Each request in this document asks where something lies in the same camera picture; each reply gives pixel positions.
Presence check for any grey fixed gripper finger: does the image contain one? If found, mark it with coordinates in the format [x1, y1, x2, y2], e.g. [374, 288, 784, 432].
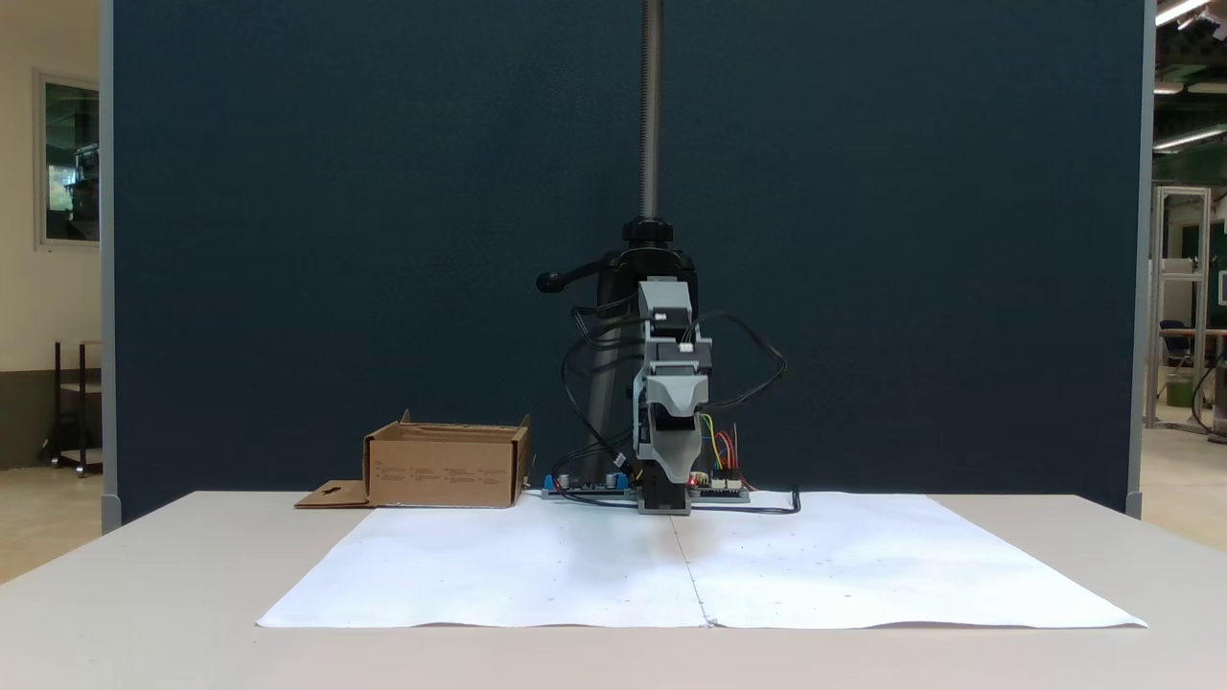
[655, 429, 706, 484]

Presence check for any grey ribbed moving gripper finger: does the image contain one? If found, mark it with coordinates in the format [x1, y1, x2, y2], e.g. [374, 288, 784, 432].
[648, 376, 711, 427]

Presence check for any circuit board with red LED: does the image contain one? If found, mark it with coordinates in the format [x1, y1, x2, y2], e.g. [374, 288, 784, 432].
[690, 470, 752, 503]

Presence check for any blue circuit board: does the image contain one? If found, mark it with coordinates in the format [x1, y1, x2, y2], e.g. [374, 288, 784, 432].
[542, 470, 636, 501]

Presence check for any white paper sheet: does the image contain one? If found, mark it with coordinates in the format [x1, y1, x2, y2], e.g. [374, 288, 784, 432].
[256, 494, 712, 631]
[671, 492, 1148, 631]

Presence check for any brown cardboard box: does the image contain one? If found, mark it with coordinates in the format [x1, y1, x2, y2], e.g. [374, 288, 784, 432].
[294, 410, 533, 510]

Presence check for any black tripod with metal column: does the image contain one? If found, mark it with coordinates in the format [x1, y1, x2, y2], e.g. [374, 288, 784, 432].
[536, 0, 712, 490]

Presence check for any dark blue partition panel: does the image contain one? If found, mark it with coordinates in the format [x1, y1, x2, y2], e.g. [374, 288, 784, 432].
[101, 0, 1157, 526]

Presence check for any ceiling light strip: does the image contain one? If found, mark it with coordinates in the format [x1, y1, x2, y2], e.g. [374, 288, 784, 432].
[1153, 125, 1227, 152]

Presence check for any dark shelf cart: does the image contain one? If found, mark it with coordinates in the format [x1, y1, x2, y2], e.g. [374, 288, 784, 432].
[38, 339, 104, 478]

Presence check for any black gripper motor cable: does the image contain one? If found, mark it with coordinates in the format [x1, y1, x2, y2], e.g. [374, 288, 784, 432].
[705, 313, 788, 413]

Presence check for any black power cable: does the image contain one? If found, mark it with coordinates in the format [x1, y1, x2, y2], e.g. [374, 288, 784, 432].
[690, 487, 802, 517]

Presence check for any aluminium frame rack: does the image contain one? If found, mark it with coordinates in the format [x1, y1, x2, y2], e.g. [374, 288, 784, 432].
[1146, 185, 1215, 432]

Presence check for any framed wall window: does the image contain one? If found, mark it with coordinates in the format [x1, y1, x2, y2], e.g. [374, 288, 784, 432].
[35, 69, 103, 251]

